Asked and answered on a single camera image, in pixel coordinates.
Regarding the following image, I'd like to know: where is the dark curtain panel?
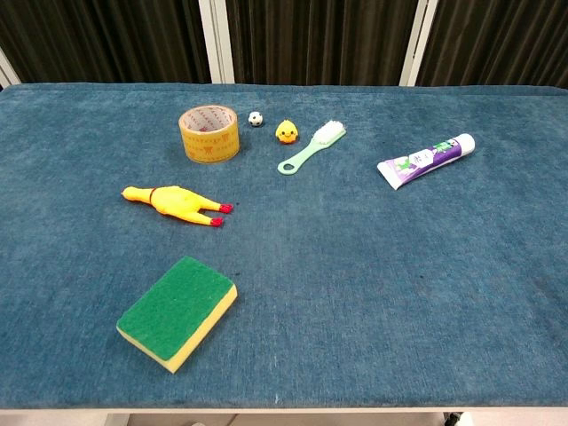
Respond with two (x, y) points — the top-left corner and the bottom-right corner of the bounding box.
(415, 0), (568, 90)
(225, 0), (419, 86)
(0, 0), (212, 84)

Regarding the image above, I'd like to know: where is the mint green scrubbing brush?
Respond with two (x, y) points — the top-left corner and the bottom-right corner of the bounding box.
(277, 120), (348, 176)

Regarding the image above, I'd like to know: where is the white frame post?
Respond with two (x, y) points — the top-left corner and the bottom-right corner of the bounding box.
(0, 46), (22, 89)
(398, 0), (439, 87)
(198, 0), (235, 84)

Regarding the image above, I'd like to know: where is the green yellow sponge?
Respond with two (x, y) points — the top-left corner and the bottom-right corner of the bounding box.
(115, 255), (239, 375)

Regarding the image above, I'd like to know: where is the purple white toothpaste tube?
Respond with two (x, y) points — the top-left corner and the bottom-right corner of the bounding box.
(376, 132), (477, 191)

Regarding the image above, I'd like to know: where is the yellow rubber chicken toy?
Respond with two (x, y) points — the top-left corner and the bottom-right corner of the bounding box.
(121, 185), (234, 229)

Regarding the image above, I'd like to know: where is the blue table cloth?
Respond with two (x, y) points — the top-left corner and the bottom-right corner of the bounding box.
(0, 82), (568, 409)

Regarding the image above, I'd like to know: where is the clear packing tape roll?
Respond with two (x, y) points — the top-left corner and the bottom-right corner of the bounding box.
(177, 105), (241, 165)

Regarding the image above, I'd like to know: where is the small yellow duck toy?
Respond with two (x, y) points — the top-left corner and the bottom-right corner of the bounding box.
(274, 119), (298, 146)

